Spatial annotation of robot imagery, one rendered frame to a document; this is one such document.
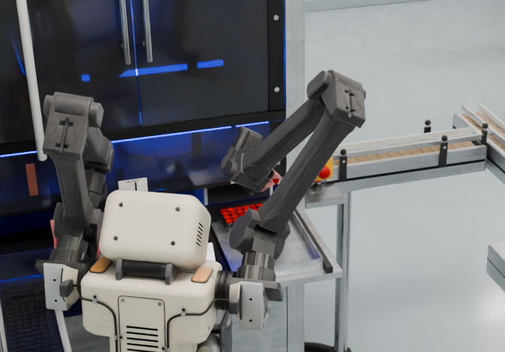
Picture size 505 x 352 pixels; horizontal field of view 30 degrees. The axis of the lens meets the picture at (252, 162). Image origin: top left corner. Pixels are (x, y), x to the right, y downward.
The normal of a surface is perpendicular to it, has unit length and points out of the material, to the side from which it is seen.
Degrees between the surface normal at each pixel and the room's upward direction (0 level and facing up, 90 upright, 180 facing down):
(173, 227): 48
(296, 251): 0
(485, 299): 0
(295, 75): 90
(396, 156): 0
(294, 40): 90
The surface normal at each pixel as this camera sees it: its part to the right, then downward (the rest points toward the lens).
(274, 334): 0.26, 0.43
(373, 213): -0.02, -0.90
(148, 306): -0.20, 0.31
